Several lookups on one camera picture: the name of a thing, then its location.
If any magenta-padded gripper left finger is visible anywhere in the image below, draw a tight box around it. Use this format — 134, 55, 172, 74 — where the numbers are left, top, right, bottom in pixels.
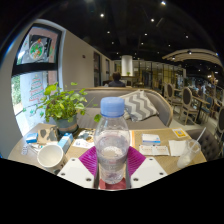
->
56, 145, 100, 190

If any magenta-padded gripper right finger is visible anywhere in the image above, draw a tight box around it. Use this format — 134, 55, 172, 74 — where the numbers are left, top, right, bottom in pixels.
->
125, 145, 168, 190

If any clear blue-capped water bottle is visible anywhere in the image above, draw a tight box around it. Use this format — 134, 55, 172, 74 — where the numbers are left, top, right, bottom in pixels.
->
93, 96, 132, 185

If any white printed mug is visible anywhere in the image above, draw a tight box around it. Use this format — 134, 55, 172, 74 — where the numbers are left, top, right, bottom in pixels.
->
36, 143, 69, 176

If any small light blue box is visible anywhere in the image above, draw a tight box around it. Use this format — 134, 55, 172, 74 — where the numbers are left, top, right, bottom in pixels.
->
57, 132, 74, 154

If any printed paper placemat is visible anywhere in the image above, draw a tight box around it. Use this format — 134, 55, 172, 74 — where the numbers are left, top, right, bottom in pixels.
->
72, 129, 97, 149

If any white paper napkin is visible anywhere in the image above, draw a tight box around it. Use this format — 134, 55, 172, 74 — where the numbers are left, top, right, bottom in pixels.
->
168, 139, 188, 158

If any white booklet with orange edge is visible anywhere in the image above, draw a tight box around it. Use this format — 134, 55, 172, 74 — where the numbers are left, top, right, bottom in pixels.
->
129, 129, 135, 148

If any clear plastic cup with straw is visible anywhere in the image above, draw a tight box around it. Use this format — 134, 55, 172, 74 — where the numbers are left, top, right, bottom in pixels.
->
176, 126, 208, 169

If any brown printed card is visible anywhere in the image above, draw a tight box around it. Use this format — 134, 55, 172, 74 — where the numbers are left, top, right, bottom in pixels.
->
37, 126, 60, 145

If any yellow square card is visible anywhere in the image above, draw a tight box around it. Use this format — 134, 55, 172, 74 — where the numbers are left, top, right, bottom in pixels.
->
172, 127, 188, 139

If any grey curved sofa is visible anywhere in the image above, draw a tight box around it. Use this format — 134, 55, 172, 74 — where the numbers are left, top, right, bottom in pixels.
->
76, 87, 174, 131

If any blue and white tissue pack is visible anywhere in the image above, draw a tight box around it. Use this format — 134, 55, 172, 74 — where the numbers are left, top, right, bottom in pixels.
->
25, 132, 39, 144

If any grey chevron cushion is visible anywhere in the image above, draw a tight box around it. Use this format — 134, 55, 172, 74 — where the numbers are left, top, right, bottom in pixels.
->
119, 89, 159, 123

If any green potted plant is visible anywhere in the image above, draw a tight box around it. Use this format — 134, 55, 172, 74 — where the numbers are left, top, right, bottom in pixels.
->
34, 82, 103, 136

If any group of dining chairs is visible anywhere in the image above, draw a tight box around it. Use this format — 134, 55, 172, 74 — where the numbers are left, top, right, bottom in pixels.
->
163, 81, 224, 141

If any window with festive stickers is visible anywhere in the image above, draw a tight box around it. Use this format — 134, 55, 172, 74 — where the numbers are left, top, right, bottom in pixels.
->
11, 23, 63, 134

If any person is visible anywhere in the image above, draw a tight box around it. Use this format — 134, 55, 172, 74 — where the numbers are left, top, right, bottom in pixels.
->
108, 72, 127, 88

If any white round column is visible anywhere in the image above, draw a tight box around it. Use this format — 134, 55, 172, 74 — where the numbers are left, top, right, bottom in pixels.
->
120, 54, 134, 77

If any group of ceiling lights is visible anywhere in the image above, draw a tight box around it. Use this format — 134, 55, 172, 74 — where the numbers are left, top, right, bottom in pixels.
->
98, 0, 194, 56

